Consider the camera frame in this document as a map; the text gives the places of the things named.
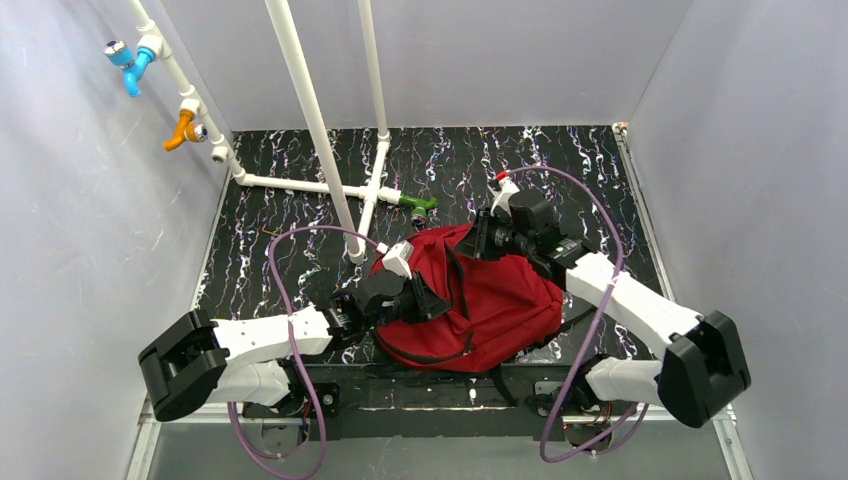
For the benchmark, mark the orange faucet valve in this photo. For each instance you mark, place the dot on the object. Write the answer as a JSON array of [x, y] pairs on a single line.
[[186, 130]]

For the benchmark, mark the blue faucet valve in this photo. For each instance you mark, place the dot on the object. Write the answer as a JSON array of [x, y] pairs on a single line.
[[134, 63]]

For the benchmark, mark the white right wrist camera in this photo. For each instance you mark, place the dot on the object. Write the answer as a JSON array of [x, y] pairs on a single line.
[[501, 188]]

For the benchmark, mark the red student backpack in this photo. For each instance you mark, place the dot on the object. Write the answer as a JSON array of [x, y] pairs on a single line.
[[497, 309]]

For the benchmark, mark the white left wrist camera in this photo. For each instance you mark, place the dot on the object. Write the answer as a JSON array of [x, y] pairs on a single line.
[[396, 259]]

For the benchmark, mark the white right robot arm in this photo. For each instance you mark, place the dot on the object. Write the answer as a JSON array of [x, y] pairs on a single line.
[[698, 365]]

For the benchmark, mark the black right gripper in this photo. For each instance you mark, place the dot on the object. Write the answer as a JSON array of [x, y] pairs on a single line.
[[485, 230]]

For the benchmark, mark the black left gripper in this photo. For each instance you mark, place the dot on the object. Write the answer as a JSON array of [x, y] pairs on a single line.
[[419, 295]]

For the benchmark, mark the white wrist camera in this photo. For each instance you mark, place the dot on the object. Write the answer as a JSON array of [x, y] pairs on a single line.
[[396, 259], [501, 188]]

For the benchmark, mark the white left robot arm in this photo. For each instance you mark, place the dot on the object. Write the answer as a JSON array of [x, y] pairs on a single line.
[[200, 360]]

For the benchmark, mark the white PVC pipe frame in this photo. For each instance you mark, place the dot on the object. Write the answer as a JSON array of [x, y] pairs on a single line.
[[289, 42]]

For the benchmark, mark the aluminium rail frame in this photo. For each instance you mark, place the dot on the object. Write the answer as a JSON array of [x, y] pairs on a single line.
[[445, 444]]

